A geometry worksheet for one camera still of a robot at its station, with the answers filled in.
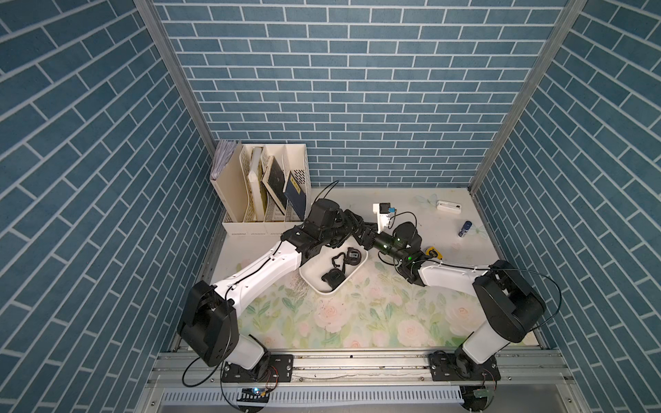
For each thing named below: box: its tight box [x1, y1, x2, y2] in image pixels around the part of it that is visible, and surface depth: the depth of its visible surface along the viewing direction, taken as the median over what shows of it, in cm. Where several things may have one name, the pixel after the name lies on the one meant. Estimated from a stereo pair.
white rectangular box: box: [435, 200, 463, 215], surface depth 114 cm
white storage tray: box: [298, 236, 370, 295], surface depth 96 cm
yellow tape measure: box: [425, 246, 444, 260], surface depth 98 cm
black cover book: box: [261, 155, 287, 216], surface depth 101 cm
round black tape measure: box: [344, 246, 362, 266], surface depth 96 cm
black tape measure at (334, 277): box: [321, 268, 346, 290], surface depth 90 cm
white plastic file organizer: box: [222, 142, 312, 237], surface depth 102 cm
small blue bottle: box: [457, 220, 473, 239], surface depth 101 cm
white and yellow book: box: [247, 146, 268, 222], surface depth 98 cm
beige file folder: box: [210, 142, 248, 223], surface depth 94 cm
